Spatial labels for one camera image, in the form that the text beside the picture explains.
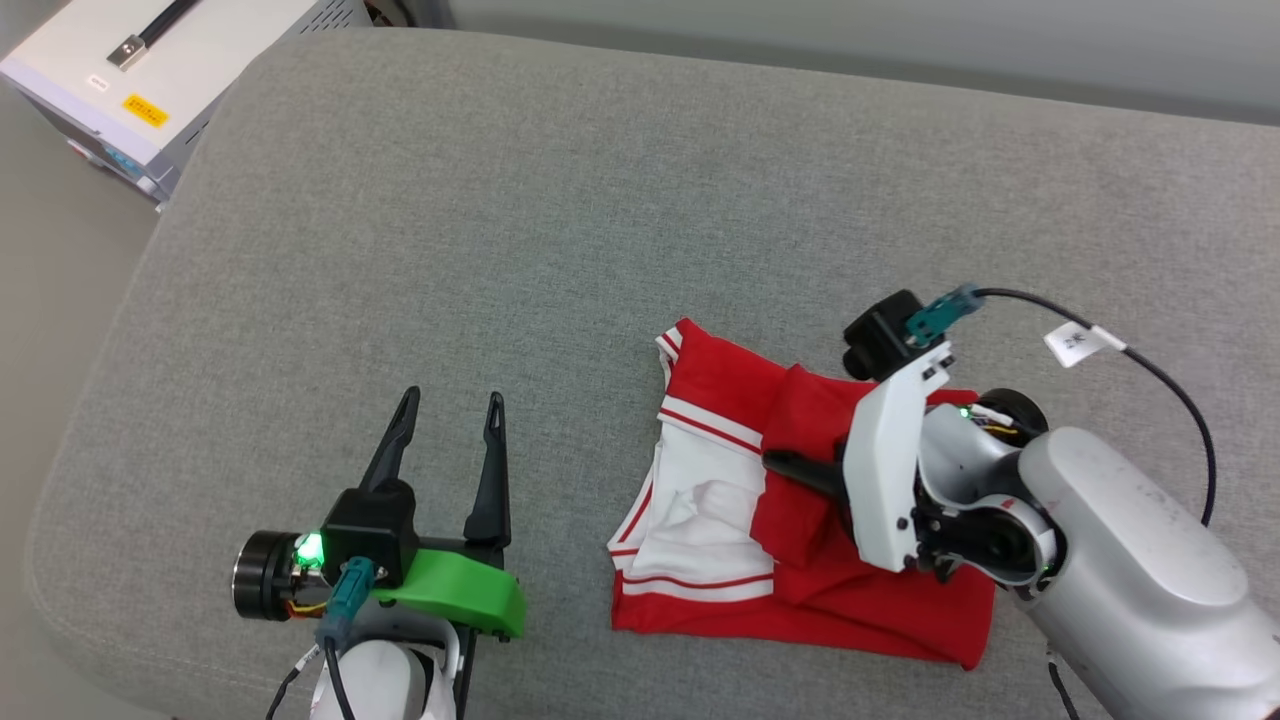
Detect grey fabric sofa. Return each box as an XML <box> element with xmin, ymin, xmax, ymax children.
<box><xmin>25</xmin><ymin>25</ymin><xmax>1280</xmax><ymax>720</ymax></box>

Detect black cable teal connector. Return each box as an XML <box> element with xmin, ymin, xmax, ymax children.
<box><xmin>318</xmin><ymin>558</ymin><xmax>377</xmax><ymax>720</ymax></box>

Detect thin black cable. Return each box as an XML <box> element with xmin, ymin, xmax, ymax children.
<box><xmin>1045</xmin><ymin>648</ymin><xmax>1083</xmax><ymax>720</ymax></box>
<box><xmin>265</xmin><ymin>640</ymin><xmax>336</xmax><ymax>720</ymax></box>

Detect white equipment case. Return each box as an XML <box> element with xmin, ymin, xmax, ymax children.
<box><xmin>0</xmin><ymin>0</ymin><xmax>373</xmax><ymax>208</ymax></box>

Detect black case handle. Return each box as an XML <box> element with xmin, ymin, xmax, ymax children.
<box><xmin>105</xmin><ymin>0</ymin><xmax>201</xmax><ymax>71</ymax></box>

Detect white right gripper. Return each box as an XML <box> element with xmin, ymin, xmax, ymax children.
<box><xmin>763</xmin><ymin>345</ymin><xmax>957</xmax><ymax>581</ymax></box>

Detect black cable white tag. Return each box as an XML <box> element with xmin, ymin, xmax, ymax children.
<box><xmin>905</xmin><ymin>284</ymin><xmax>1217</xmax><ymax>527</ymax></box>

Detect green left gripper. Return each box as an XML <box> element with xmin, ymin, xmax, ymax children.
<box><xmin>235</xmin><ymin>387</ymin><xmax>528</xmax><ymax>642</ymax></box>

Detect red white sports jersey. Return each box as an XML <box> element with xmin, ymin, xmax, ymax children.
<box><xmin>608</xmin><ymin>318</ymin><xmax>1001</xmax><ymax>671</ymax></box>

